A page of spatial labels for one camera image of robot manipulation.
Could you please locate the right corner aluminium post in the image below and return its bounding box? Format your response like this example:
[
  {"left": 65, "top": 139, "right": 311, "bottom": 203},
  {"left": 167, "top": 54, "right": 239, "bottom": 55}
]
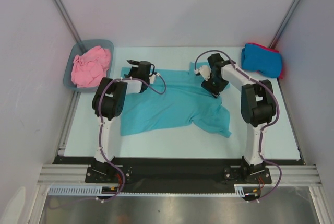
[{"left": 269, "top": 0, "right": 302, "bottom": 49}]

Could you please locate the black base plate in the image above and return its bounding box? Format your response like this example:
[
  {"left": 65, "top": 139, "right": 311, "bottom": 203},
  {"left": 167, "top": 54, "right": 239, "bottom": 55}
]
[{"left": 53, "top": 156, "right": 305, "bottom": 194}]

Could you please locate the grey slotted cable duct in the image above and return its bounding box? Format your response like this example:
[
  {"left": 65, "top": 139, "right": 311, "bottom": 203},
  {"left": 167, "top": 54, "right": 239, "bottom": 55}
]
[{"left": 48, "top": 185, "right": 259, "bottom": 197}]

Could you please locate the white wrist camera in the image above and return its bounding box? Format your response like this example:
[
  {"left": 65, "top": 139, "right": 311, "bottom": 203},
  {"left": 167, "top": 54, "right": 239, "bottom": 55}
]
[
  {"left": 149, "top": 72, "right": 160, "bottom": 85},
  {"left": 194, "top": 65, "right": 211, "bottom": 81}
]

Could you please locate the corner aluminium post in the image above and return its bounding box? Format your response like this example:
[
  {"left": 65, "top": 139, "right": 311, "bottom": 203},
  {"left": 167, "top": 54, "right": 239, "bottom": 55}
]
[
  {"left": 52, "top": 0, "right": 81, "bottom": 43},
  {"left": 269, "top": 0, "right": 302, "bottom": 49}
]

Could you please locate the grey plastic basket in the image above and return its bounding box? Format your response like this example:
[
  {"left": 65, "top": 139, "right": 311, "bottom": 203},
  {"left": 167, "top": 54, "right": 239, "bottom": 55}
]
[{"left": 63, "top": 39, "right": 114, "bottom": 92}]

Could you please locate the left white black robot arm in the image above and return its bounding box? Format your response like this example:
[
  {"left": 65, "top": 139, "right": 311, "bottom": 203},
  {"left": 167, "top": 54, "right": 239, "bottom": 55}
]
[{"left": 91, "top": 60, "right": 156, "bottom": 182}]

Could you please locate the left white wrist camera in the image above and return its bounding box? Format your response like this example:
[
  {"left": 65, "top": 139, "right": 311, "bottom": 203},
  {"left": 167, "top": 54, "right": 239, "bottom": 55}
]
[{"left": 149, "top": 72, "right": 160, "bottom": 85}]

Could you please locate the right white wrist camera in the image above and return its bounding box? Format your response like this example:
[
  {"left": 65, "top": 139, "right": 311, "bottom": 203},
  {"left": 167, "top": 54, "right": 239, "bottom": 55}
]
[{"left": 194, "top": 65, "right": 211, "bottom": 81}]

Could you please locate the aluminium frame rail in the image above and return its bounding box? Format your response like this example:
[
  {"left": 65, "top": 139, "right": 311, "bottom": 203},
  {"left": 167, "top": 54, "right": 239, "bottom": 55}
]
[{"left": 37, "top": 164, "right": 322, "bottom": 186}]

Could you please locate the left corner aluminium post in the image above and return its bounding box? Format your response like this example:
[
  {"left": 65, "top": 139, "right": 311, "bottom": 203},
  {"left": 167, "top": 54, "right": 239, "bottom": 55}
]
[{"left": 52, "top": 0, "right": 81, "bottom": 43}]

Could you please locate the teal t shirt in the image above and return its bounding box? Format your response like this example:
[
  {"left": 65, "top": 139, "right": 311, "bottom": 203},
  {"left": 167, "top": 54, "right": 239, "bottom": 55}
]
[{"left": 121, "top": 62, "right": 231, "bottom": 138}]

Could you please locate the blue folded t shirt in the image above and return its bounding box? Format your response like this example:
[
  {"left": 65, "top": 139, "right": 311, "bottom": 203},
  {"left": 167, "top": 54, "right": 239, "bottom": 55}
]
[{"left": 240, "top": 43, "right": 283, "bottom": 79}]

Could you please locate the pink crumpled t shirt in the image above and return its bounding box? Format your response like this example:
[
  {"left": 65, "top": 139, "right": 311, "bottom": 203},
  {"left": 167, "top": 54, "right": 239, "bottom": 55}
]
[{"left": 71, "top": 45, "right": 111, "bottom": 88}]

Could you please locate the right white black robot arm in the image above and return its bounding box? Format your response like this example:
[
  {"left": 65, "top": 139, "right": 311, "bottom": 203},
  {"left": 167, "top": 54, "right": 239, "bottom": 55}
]
[{"left": 194, "top": 50, "right": 279, "bottom": 183}]

